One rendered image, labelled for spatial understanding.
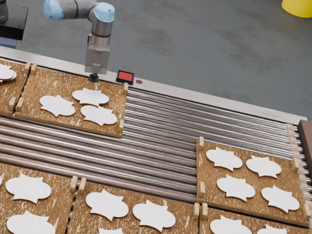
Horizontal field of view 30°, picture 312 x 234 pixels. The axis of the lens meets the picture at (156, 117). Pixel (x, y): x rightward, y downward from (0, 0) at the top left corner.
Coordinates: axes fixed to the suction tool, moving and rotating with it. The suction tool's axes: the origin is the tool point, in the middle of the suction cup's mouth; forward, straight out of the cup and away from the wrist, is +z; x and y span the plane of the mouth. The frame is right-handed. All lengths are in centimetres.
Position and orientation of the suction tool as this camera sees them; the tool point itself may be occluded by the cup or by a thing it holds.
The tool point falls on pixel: (93, 79)
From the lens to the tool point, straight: 232.2
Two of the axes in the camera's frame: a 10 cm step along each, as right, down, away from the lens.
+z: -2.0, 8.2, 5.4
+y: 9.8, 1.1, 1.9
